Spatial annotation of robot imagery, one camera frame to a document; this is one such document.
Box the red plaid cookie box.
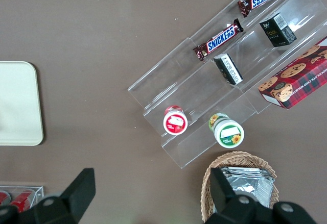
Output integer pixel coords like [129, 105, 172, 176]
[257, 36, 327, 110]

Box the light tan wicker basket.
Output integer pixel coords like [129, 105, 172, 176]
[200, 151, 281, 223]

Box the clear acrylic stepped shelf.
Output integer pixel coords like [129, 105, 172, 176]
[127, 0, 327, 170]

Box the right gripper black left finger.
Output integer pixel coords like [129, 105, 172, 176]
[32, 167, 97, 224]

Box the red lid yogurt cup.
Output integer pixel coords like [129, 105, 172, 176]
[162, 105, 189, 135]

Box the clear acrylic bottle rack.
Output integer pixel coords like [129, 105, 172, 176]
[0, 185, 45, 211]

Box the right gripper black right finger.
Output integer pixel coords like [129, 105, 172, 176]
[205, 167, 271, 224]

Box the green lid yogurt cup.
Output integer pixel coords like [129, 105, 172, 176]
[208, 113, 245, 149]

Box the cream plastic tray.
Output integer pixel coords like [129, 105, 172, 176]
[0, 61, 44, 146]

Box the stack of foil trays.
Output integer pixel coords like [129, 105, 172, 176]
[220, 166, 276, 209]

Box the small black carton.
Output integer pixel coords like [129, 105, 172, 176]
[259, 12, 298, 48]
[213, 53, 244, 86]

